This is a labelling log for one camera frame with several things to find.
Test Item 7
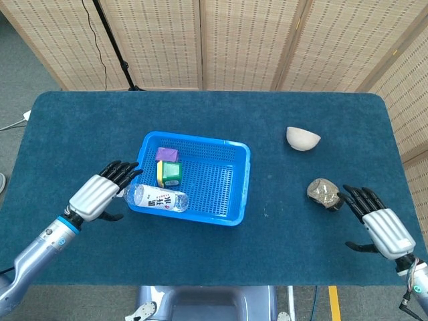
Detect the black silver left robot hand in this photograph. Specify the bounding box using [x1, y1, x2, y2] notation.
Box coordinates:
[68, 160, 144, 223]

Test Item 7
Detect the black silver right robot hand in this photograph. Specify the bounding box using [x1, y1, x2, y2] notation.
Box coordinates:
[336, 184, 417, 261]

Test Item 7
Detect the clear water bottle white label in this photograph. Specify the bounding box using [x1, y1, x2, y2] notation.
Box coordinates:
[122, 183, 190, 214]

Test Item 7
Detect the jar of grains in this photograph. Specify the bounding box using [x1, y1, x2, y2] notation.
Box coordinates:
[306, 178, 345, 213]

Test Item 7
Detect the green box yellow lid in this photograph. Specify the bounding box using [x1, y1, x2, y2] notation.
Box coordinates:
[156, 160, 183, 187]

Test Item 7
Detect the purple cube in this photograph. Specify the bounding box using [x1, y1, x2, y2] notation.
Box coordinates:
[155, 146, 179, 163]

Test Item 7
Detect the cream bowl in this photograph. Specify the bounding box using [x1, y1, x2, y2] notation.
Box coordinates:
[286, 126, 322, 152]

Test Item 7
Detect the yellow floor tape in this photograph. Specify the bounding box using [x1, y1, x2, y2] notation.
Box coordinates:
[328, 286, 342, 321]

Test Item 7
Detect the blue plastic mesh basket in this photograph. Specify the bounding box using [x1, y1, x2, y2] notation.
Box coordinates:
[126, 130, 251, 227]

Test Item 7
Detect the blue carpet table cover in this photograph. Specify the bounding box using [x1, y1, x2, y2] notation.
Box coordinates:
[0, 90, 428, 287]

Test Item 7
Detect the black tripod stand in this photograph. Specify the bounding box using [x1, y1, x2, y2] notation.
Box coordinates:
[92, 0, 146, 92]

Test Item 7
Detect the grey blue robot torso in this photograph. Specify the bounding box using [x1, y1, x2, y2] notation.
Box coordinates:
[125, 286, 292, 321]

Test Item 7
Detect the bamboo folding screen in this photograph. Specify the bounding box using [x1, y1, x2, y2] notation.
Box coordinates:
[0, 0, 428, 198]

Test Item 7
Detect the blue floor cable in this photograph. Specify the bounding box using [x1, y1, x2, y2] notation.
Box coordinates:
[309, 286, 320, 321]

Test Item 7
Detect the white floor cable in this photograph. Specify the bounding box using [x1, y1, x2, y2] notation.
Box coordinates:
[0, 118, 26, 131]

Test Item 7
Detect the thin black hanging cable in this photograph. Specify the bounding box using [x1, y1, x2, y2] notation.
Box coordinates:
[81, 0, 108, 91]

